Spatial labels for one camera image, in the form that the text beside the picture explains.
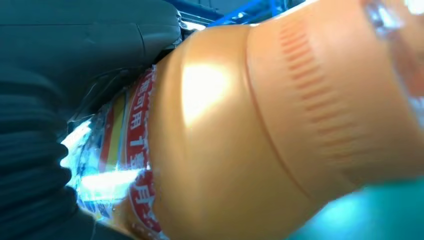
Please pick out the blue shelf rack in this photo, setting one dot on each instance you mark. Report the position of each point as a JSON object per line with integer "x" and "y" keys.
{"x": 245, "y": 11}

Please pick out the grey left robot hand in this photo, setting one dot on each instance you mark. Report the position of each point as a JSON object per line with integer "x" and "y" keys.
{"x": 82, "y": 39}

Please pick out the orange Tide detergent bottle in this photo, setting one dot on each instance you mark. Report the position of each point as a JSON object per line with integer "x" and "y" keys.
{"x": 248, "y": 132}

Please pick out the green table mat board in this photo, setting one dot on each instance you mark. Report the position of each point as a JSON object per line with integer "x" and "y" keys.
{"x": 364, "y": 215}

